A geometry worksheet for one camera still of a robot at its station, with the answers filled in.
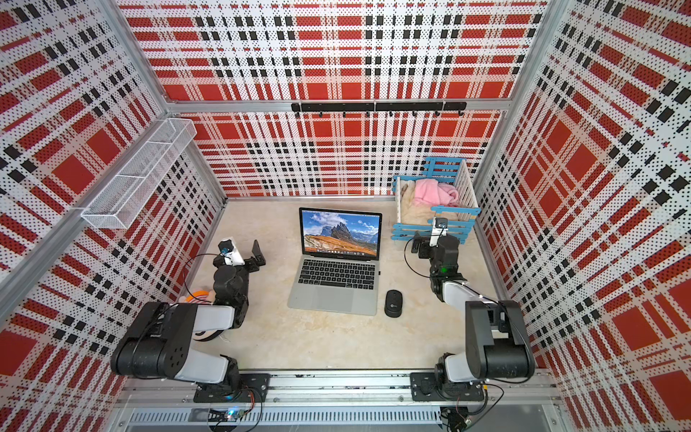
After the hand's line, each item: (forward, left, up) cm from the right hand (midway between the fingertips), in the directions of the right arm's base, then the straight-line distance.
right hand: (432, 231), depth 91 cm
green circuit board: (-51, +59, -12) cm, 79 cm away
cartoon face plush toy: (-19, +77, -8) cm, 79 cm away
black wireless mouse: (-20, +14, -13) cm, 28 cm away
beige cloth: (+15, +4, -7) cm, 17 cm away
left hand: (-4, +63, 0) cm, 63 cm away
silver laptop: (-2, +32, -12) cm, 34 cm away
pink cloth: (+21, -3, -1) cm, 21 cm away
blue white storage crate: (+35, -14, -3) cm, 38 cm away
